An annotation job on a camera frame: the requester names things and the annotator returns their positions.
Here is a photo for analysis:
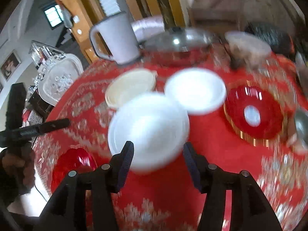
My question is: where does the large white plate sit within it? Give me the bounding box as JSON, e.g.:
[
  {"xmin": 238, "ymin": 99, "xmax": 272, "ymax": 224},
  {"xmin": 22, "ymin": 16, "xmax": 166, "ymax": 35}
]
[{"xmin": 108, "ymin": 92, "xmax": 189, "ymax": 173}]

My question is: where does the person's left hand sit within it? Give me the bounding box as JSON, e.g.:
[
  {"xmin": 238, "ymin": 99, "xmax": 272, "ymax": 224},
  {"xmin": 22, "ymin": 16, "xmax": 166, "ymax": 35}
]
[{"xmin": 1, "ymin": 146, "xmax": 35, "ymax": 195}]

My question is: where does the small red glass dish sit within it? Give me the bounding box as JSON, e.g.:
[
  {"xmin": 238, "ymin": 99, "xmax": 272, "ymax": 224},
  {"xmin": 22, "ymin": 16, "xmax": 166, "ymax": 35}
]
[{"xmin": 51, "ymin": 148, "xmax": 98, "ymax": 193}]

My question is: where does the white ornate chair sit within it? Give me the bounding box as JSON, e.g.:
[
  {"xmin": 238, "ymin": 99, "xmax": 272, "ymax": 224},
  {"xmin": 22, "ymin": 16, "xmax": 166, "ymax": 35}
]
[{"xmin": 38, "ymin": 54, "xmax": 84, "ymax": 106}]

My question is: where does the red glass gold-rimmed dish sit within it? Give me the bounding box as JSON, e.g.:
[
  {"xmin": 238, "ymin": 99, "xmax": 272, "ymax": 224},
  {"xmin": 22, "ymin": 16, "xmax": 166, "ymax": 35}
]
[{"xmin": 223, "ymin": 80, "xmax": 286, "ymax": 148}]

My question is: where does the cream shallow bowl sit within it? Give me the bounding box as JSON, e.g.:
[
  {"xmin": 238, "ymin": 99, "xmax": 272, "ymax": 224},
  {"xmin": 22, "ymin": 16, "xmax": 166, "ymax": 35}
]
[{"xmin": 105, "ymin": 68, "xmax": 158, "ymax": 109}]

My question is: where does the white electric kettle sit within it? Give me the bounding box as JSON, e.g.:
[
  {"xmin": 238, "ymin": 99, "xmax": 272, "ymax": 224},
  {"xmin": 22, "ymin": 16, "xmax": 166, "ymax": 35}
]
[{"xmin": 89, "ymin": 12, "xmax": 141, "ymax": 65}]

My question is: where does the white bowl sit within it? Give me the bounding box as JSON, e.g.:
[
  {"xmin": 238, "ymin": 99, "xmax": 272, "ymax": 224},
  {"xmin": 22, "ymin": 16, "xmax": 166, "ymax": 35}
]
[{"xmin": 164, "ymin": 68, "xmax": 227, "ymax": 115}]

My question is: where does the pink upholstered chair back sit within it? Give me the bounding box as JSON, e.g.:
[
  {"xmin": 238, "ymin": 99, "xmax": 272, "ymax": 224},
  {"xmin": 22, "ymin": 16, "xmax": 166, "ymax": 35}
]
[{"xmin": 131, "ymin": 15, "xmax": 165, "ymax": 42}]

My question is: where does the clear plastic lidded food bowl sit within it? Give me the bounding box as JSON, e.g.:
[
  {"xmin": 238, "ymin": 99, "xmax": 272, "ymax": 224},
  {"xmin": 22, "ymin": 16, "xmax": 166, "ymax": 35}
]
[{"xmin": 224, "ymin": 31, "xmax": 272, "ymax": 69}]

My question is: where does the steel pot with glass lid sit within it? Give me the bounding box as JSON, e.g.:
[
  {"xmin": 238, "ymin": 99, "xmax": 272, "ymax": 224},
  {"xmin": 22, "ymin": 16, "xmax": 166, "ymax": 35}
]
[{"xmin": 141, "ymin": 27, "xmax": 219, "ymax": 67}]

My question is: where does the black plastic bag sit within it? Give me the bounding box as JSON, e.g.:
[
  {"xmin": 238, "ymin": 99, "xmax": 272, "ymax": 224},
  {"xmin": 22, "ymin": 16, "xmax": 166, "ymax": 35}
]
[{"xmin": 244, "ymin": 21, "xmax": 295, "ymax": 56}]

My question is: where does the wooden chair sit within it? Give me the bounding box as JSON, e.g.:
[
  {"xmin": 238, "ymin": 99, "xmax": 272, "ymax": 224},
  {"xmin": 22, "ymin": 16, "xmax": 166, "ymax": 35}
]
[{"xmin": 188, "ymin": 8, "xmax": 247, "ymax": 35}]

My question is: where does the framed wall picture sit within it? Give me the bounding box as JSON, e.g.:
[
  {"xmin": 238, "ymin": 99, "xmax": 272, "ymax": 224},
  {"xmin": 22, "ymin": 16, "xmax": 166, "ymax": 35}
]
[{"xmin": 1, "ymin": 51, "xmax": 21, "ymax": 80}]

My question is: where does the steel bowl with pink handle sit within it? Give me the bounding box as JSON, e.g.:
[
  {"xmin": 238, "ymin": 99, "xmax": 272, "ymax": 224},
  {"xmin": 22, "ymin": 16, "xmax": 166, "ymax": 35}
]
[{"xmin": 286, "ymin": 108, "xmax": 307, "ymax": 155}]

